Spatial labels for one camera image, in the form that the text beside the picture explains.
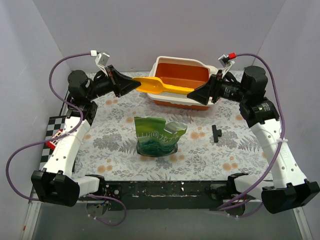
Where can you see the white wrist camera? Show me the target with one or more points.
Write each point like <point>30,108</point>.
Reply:
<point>101,59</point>
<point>227,61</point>

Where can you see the green cat litter bag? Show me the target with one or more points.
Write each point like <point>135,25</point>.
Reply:
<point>156,137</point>

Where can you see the floral patterned table mat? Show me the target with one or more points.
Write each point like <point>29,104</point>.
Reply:
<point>109,147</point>

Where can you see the white and orange litter box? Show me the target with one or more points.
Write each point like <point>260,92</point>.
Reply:
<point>180,72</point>

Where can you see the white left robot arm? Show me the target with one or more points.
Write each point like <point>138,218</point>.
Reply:
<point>53,183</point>

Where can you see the small black plastic clip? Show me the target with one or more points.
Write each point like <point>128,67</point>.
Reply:
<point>217,133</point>

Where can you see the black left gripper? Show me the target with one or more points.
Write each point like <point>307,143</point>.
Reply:
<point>114,81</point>

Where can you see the red white toy block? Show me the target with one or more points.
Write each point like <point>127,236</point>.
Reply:
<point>53,143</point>

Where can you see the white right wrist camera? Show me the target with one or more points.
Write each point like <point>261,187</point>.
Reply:
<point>227,61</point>

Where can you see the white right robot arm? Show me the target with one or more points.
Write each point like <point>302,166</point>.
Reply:
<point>290,187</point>

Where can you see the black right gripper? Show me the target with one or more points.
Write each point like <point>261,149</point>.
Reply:
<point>214,89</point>

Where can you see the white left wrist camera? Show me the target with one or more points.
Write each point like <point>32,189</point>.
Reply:
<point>101,59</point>

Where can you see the yellow plastic litter scoop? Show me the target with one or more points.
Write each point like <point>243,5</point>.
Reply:
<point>154,85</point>

